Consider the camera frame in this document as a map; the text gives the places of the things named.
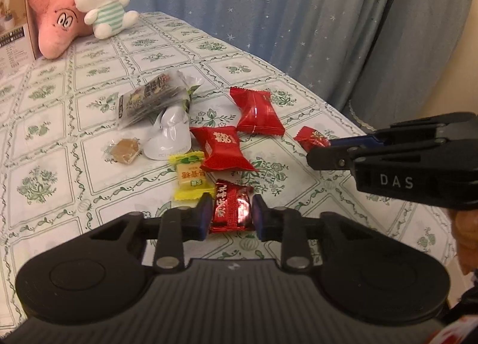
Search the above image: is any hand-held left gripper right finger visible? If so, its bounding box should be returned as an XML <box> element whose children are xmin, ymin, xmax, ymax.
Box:
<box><xmin>252</xmin><ymin>195</ymin><xmax>374</xmax><ymax>272</ymax></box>

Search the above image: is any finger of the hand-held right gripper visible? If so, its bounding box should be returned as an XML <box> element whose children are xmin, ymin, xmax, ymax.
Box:
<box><xmin>307</xmin><ymin>139</ymin><xmax>478</xmax><ymax>173</ymax></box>
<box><xmin>330</xmin><ymin>113</ymin><xmax>478</xmax><ymax>148</ymax></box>

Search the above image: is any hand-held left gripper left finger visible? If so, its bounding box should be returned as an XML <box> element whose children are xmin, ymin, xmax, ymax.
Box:
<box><xmin>90</xmin><ymin>193</ymin><xmax>214</xmax><ymax>274</ymax></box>

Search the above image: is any small red candy packet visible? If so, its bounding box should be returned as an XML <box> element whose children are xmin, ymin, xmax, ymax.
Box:
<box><xmin>293</xmin><ymin>126</ymin><xmax>331</xmax><ymax>153</ymax></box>

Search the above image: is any shiny red foil candy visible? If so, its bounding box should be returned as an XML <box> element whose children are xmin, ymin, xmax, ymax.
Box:
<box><xmin>209</xmin><ymin>179</ymin><xmax>255</xmax><ymax>235</ymax></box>

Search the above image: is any yellow candy packet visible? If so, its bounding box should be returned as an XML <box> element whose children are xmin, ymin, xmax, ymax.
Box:
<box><xmin>168</xmin><ymin>150</ymin><xmax>217</xmax><ymax>201</ymax></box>

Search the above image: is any brown candy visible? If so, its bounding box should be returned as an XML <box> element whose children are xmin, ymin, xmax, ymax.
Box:
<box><xmin>104</xmin><ymin>137</ymin><xmax>145</xmax><ymax>165</ymax></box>

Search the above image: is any person's right hand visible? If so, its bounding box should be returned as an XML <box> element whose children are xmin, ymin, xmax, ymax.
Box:
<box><xmin>451</xmin><ymin>210</ymin><xmax>478</xmax><ymax>276</ymax></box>

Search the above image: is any grey-blue lace-trimmed curtain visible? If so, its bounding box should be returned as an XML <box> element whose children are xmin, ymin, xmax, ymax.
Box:
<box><xmin>345</xmin><ymin>0</ymin><xmax>478</xmax><ymax>133</ymax></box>

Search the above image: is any green clear snack wrapper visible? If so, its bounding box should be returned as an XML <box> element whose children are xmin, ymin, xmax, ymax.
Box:
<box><xmin>178</xmin><ymin>71</ymin><xmax>205</xmax><ymax>114</ymax></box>

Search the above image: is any dark clear snack packet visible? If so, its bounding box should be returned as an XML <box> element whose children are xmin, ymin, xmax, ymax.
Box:
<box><xmin>117</xmin><ymin>72</ymin><xmax>189</xmax><ymax>130</ymax></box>

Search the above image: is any red patterned clothing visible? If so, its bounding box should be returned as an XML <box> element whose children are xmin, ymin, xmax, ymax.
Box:
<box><xmin>429</xmin><ymin>314</ymin><xmax>478</xmax><ymax>344</ymax></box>

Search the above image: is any green floral tablecloth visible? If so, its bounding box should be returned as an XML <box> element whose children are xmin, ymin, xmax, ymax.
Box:
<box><xmin>0</xmin><ymin>12</ymin><xmax>464</xmax><ymax>330</ymax></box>

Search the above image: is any pink star plush toy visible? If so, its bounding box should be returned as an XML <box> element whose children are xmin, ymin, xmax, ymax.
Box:
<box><xmin>27</xmin><ymin>0</ymin><xmax>94</xmax><ymax>59</ymax></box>

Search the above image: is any brown printed cardboard box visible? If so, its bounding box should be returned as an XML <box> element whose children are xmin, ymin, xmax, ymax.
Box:
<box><xmin>0</xmin><ymin>0</ymin><xmax>40</xmax><ymax>79</ymax></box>

